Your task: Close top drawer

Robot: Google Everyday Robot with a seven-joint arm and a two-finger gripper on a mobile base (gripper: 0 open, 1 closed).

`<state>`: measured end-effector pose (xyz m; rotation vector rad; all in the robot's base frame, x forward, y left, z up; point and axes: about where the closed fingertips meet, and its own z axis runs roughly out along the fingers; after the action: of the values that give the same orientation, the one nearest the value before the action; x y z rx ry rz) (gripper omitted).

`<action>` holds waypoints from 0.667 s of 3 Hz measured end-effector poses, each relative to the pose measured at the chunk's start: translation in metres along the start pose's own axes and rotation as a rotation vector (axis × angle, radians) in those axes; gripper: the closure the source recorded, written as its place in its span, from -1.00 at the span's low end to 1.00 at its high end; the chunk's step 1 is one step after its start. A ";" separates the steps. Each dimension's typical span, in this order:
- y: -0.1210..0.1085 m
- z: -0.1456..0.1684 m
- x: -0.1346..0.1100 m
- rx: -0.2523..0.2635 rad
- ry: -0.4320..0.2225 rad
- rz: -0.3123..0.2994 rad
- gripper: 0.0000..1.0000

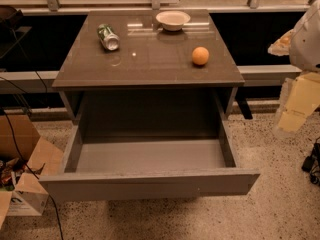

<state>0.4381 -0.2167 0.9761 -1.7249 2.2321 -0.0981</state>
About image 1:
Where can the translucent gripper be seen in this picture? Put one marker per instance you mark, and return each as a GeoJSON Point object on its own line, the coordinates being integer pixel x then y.
{"type": "Point", "coordinates": [307, 44]}

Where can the grey top drawer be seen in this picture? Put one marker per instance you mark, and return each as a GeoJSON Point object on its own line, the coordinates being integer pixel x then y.
{"type": "Point", "coordinates": [134, 145]}

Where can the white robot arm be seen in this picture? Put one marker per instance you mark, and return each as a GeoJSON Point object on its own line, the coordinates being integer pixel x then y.
{"type": "Point", "coordinates": [310, 21]}

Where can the grey drawer cabinet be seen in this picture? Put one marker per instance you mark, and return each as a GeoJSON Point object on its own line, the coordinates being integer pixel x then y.
{"type": "Point", "coordinates": [147, 56]}

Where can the black power adapter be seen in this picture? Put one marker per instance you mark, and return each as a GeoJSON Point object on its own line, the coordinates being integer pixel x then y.
{"type": "Point", "coordinates": [311, 165]}

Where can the orange fruit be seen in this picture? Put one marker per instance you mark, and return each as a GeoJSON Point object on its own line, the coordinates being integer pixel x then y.
{"type": "Point", "coordinates": [200, 56]}

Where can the white bowl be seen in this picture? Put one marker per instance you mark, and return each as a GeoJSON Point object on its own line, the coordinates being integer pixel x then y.
{"type": "Point", "coordinates": [173, 20]}

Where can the green soda can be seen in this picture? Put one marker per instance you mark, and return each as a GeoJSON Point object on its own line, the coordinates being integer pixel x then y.
{"type": "Point", "coordinates": [108, 38]}

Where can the open cardboard box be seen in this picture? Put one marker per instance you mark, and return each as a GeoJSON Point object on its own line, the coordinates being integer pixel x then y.
{"type": "Point", "coordinates": [25, 156]}

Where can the black device on left shelf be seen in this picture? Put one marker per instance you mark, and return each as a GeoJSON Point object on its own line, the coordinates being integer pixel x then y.
{"type": "Point", "coordinates": [10, 18]}

